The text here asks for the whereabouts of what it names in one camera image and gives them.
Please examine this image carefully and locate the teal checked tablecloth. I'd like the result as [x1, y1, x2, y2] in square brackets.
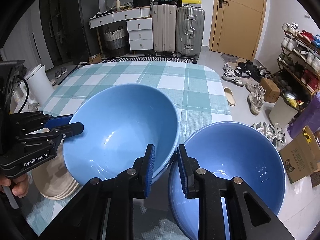
[25, 60, 233, 236]

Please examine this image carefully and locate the pair of grey shoes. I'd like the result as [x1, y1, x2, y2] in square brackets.
[51, 66, 68, 85]

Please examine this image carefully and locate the white electric kettle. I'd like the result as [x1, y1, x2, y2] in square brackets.
[24, 64, 56, 105]

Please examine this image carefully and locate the shoe rack with shoes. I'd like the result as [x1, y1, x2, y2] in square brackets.
[276, 22, 320, 111]

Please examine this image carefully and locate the white trash bin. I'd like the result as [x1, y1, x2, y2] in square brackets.
[268, 91, 301, 126]

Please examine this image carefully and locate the beige slipper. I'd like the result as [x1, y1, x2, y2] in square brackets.
[223, 87, 237, 106]

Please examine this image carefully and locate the pile of shoes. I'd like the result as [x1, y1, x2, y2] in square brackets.
[221, 59, 287, 151]

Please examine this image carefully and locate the large printed cardboard box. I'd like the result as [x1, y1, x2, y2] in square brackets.
[278, 125, 320, 185]

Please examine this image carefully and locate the brown cardboard box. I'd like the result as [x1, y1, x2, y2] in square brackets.
[258, 77, 281, 103]

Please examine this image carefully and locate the small cardboard box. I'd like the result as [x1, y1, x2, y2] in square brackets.
[88, 54, 105, 65]

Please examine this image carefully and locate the purple plastic bag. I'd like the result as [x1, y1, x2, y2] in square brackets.
[287, 97, 320, 138]

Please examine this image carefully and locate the yellow wooden door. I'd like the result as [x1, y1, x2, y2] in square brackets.
[208, 0, 266, 61]

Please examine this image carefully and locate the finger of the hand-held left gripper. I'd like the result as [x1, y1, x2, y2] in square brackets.
[19, 122, 84, 146]
[15, 112, 74, 131]

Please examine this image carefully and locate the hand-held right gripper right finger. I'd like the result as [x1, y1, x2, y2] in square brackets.
[176, 144, 293, 240]

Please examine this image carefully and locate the silver suitcase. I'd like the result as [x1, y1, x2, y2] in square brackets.
[175, 6, 206, 60]

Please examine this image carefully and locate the woven laundry basket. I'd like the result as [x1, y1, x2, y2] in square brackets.
[103, 26, 128, 57]

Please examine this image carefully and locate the person's left hand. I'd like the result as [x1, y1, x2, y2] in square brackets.
[0, 174, 29, 198]

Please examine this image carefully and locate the yellow black shoe box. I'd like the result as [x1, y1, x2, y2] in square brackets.
[179, 0, 202, 8]

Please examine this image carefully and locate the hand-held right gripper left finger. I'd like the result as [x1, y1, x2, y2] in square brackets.
[37, 144, 156, 240]

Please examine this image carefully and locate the beige suitcase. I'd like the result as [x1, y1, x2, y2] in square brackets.
[152, 3, 178, 56]

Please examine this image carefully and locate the white drawer dresser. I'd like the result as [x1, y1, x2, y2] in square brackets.
[89, 6, 154, 56]

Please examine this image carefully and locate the black refrigerator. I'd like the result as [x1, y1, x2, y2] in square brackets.
[59, 0, 103, 66]

